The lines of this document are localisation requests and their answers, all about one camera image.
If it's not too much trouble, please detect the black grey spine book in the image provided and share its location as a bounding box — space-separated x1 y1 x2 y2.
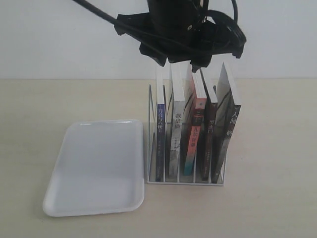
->
211 62 241 183

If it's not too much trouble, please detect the white wire book rack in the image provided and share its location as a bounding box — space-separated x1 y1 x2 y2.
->
144 85 227 186

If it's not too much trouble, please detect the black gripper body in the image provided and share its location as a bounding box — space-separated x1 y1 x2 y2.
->
115 0 247 66

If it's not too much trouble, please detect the red teal spine book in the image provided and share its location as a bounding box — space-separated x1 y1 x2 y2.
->
182 71 208 176

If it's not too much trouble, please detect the blue moon cover book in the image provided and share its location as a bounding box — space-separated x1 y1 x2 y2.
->
156 66 165 181

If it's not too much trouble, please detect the dark red spine book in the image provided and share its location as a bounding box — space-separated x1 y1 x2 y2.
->
201 69 218 181

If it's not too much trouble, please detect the white plastic tray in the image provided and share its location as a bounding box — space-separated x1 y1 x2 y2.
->
42 119 145 217

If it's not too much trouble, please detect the grey white spine book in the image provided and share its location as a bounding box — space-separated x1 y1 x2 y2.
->
168 63 193 180

